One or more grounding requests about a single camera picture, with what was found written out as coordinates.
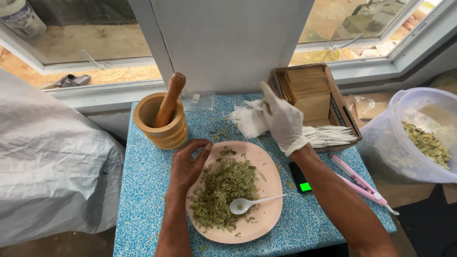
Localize person's left hand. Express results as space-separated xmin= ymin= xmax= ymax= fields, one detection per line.
xmin=171 ymin=139 xmax=214 ymax=190

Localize white paint bucket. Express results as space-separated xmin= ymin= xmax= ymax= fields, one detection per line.
xmin=0 ymin=0 xmax=47 ymax=40

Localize white window handle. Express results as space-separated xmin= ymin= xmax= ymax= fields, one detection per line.
xmin=324 ymin=33 xmax=365 ymax=53
xmin=81 ymin=50 xmax=115 ymax=70

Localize white plastic sheet cover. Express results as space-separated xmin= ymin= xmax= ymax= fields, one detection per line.
xmin=0 ymin=68 xmax=126 ymax=248

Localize clear plastic bucket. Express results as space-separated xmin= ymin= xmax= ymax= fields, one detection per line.
xmin=356 ymin=87 xmax=457 ymax=184

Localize single white filter bag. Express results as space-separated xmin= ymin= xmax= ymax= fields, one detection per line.
xmin=243 ymin=99 xmax=265 ymax=111

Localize blue speckled table mat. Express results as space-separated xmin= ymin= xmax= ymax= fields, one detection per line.
xmin=113 ymin=94 xmax=397 ymax=257

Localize grey slipper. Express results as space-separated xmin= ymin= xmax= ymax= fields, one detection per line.
xmin=55 ymin=74 xmax=77 ymax=87
xmin=62 ymin=74 xmax=92 ymax=88

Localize bundle of white plastic spoons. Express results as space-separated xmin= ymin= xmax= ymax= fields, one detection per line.
xmin=302 ymin=125 xmax=358 ymax=148

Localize pile of white filter bags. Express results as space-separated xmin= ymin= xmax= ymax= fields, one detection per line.
xmin=228 ymin=106 xmax=270 ymax=139

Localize scattered dried leaf crumbs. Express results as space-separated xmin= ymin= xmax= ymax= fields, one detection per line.
xmin=209 ymin=115 xmax=238 ymax=143

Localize white plastic spoon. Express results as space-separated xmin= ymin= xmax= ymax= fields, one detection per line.
xmin=229 ymin=194 xmax=288 ymax=215

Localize pink heat sealer tongs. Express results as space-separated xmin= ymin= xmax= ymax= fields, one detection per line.
xmin=329 ymin=154 xmax=400 ymax=216

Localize white window frame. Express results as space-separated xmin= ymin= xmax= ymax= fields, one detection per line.
xmin=290 ymin=0 xmax=457 ymax=85
xmin=0 ymin=21 xmax=168 ymax=94

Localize person's right hand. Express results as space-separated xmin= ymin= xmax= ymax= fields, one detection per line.
xmin=259 ymin=81 xmax=310 ymax=157

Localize wooden mortar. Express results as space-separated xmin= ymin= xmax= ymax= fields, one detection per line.
xmin=133 ymin=92 xmax=189 ymax=150

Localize row of brown paper packets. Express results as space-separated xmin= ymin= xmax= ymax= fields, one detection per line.
xmin=277 ymin=67 xmax=332 ymax=122

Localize black digital pocket scale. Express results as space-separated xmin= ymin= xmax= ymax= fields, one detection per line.
xmin=288 ymin=161 xmax=313 ymax=193

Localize clear bag of brown packets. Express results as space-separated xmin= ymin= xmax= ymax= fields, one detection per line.
xmin=348 ymin=94 xmax=389 ymax=122

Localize heap of dried green leaves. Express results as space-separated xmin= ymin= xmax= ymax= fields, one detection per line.
xmin=189 ymin=146 xmax=268 ymax=233

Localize pink plate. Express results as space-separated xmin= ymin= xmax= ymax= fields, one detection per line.
xmin=185 ymin=140 xmax=284 ymax=245

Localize dried leaves in bucket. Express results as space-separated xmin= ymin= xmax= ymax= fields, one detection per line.
xmin=401 ymin=121 xmax=452 ymax=171

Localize brown cardboard box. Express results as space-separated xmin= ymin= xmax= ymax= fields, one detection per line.
xmin=268 ymin=63 xmax=363 ymax=153

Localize wooden pestle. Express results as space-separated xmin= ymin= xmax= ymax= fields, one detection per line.
xmin=154 ymin=72 xmax=186 ymax=128

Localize clear plastic bag with label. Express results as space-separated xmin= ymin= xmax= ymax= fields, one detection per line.
xmin=180 ymin=92 xmax=216 ymax=112

